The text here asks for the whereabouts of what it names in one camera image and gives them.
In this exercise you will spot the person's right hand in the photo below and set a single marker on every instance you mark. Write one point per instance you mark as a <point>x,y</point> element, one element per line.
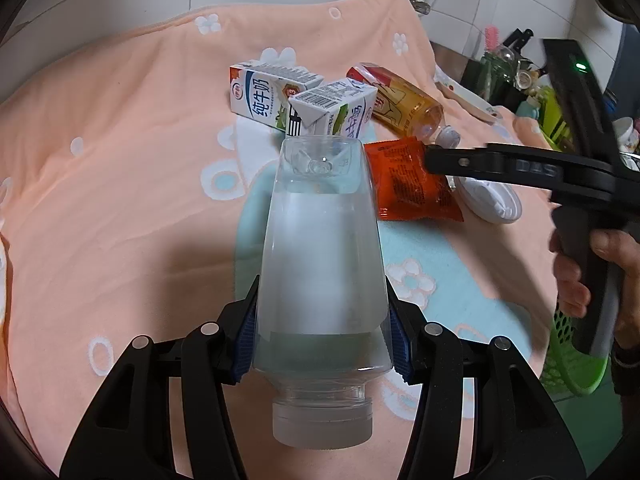
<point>572,285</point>

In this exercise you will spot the dark glass utensil holder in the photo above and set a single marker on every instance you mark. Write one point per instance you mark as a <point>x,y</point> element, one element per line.
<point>495,75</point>

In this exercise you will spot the person's right forearm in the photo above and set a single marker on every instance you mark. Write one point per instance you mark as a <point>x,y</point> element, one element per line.
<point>630,320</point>

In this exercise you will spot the green plastic basket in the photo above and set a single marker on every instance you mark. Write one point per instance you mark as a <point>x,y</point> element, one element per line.
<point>575,375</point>

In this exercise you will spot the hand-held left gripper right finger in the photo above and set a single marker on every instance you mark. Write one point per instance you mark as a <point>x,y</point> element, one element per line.
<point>400,345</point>

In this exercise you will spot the peach flowered towel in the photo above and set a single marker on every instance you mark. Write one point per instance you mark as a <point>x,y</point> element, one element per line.
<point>125,185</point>

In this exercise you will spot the white milk carton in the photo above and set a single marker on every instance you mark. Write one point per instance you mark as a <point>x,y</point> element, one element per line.
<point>335,105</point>
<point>260,97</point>

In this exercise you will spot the amber drink bottle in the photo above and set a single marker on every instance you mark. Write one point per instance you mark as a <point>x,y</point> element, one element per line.
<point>400,105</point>

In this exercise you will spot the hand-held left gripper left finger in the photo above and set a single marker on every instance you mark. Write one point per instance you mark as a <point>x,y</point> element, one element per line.
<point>245,340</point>

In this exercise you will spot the metal water valve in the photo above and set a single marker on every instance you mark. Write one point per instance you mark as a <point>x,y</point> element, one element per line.
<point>420,2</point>

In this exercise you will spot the pink brush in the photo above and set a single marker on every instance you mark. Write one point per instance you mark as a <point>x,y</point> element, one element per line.
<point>492,40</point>

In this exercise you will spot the orange sauce packet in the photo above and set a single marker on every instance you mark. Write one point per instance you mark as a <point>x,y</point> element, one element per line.
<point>410,185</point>

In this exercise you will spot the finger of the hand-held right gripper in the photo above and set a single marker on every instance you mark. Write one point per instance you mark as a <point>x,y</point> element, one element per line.
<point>475,162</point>

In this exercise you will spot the green dish rack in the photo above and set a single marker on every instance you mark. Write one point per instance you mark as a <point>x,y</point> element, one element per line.
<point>555,120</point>

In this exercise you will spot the white plastic lid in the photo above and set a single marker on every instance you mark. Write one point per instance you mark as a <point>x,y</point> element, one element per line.
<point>495,205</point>

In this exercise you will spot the clear plastic bottle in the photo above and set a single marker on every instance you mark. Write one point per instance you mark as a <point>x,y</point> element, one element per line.
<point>320,270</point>

